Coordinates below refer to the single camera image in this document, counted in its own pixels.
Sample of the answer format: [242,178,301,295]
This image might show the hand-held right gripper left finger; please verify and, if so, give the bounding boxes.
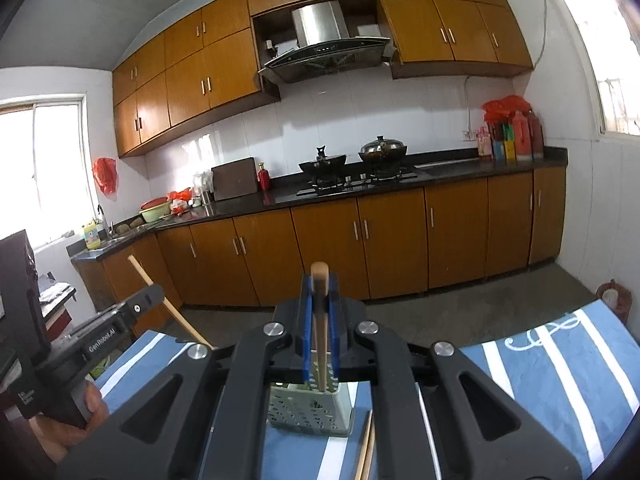
[57,274,316,480]

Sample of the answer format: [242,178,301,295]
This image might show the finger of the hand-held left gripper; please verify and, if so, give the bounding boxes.
[114,283,166,333]

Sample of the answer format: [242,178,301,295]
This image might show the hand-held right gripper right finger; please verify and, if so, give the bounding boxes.
[327,277,583,480]

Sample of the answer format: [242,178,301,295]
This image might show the green perforated utensil holder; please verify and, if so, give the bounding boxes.
[267,380,356,437]

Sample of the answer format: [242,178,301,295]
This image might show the person's left hand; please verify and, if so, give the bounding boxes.
[27,380,111,466]

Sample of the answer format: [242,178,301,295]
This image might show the steel sink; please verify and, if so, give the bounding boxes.
[100,222,156,251]

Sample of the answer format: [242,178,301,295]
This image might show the yellow detergent bottle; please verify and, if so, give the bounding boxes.
[82,218,103,251]

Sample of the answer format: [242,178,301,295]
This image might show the green basin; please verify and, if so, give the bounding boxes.
[139,197,173,223]

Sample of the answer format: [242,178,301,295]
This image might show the clear glass jars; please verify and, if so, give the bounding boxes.
[192,170,216,205]

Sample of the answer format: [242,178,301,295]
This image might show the red plastic bag on hook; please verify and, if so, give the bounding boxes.
[92,157,118,196]

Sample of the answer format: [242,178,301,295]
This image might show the black gas stove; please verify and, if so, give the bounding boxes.
[296,169,418,197]

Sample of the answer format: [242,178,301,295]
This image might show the brown cutting board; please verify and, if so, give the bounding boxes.
[211,157,260,202]

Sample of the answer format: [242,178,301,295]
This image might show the black wok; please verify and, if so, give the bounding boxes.
[298,146,348,183]

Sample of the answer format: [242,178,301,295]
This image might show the steel lidded pot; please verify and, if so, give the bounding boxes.
[358,135,408,167]

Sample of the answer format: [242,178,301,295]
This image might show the black kitchen countertop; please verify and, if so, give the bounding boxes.
[67,146,570,261]

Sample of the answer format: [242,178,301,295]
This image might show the blue white striped tablecloth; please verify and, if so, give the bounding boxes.
[92,296,640,480]

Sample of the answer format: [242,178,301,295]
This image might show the dark red oil bottle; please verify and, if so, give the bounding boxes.
[511,110,532,161]
[527,112,546,158]

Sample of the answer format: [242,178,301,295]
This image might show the brown wooden chair back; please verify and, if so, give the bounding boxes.
[595,279,633,326]

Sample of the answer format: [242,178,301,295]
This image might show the red plastic bag over bottles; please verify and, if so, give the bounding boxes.
[481,95,532,123]

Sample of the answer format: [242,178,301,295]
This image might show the steel range hood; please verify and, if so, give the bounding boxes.
[257,1,398,85]

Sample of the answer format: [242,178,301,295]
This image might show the window with grey frame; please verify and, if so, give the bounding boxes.
[0,94,88,248]

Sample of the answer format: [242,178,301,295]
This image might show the white wall cable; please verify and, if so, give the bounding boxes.
[462,0,551,138]

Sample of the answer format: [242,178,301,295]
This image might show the window with white frame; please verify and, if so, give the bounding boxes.
[530,0,640,137]

